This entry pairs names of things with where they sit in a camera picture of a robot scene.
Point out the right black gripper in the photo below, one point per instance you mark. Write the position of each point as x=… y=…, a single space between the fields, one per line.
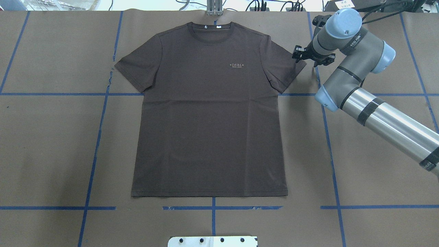
x=309 y=51

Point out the dark brown t-shirt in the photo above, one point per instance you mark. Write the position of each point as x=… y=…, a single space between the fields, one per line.
x=210 y=124

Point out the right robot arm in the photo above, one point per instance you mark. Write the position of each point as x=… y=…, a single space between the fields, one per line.
x=382 y=70

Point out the blue tape centre short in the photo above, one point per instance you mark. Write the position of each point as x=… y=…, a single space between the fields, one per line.
x=213 y=216

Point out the blue tape line right lengthwise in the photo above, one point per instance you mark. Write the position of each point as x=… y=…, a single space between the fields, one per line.
x=329 y=144

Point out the blue tape line lengthwise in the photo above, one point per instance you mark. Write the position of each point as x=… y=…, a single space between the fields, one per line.
x=329 y=144
x=99 y=130

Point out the white mounting plate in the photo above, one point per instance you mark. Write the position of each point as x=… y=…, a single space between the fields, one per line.
x=213 y=241

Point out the blue tape line left lengthwise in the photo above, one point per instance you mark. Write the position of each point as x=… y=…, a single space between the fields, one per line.
x=99 y=130

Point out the blue tape line near crosswise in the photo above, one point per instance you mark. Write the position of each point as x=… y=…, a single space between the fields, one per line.
x=110 y=208

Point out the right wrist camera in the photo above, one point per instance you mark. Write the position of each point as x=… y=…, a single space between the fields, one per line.
x=320 y=20

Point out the aluminium frame post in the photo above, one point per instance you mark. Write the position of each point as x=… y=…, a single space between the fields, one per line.
x=214 y=7

